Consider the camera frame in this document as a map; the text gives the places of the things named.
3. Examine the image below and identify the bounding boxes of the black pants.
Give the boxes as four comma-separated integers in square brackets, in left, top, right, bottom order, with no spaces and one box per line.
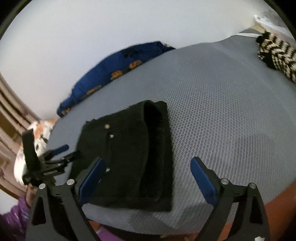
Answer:
[70,100,173,212]

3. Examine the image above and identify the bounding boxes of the purple sleeve forearm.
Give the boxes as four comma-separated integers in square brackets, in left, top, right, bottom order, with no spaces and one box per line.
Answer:
[1,196,30,240]

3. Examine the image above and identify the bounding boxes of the person's left hand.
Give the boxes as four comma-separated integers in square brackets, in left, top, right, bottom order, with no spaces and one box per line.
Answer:
[26,184,38,207]

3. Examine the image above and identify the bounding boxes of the white floral pillow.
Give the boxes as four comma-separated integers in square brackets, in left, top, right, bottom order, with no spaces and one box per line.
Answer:
[14,119,57,186]

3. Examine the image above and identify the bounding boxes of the beige curtain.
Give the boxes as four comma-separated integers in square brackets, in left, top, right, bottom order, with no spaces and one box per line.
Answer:
[0,76,39,199]

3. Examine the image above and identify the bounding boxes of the grey mesh mattress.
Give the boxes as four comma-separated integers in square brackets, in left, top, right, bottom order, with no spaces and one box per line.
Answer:
[47,35,295,235]

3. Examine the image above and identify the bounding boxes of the blue floral blanket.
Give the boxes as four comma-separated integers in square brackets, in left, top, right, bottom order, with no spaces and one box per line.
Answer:
[56,41,175,118]

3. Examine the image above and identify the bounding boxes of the black white knitted cloth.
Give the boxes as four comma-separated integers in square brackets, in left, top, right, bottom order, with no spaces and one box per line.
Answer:
[256,31,295,83]

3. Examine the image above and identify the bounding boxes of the white dotted cloth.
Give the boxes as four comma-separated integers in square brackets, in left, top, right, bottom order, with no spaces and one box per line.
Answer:
[254,10,293,38]

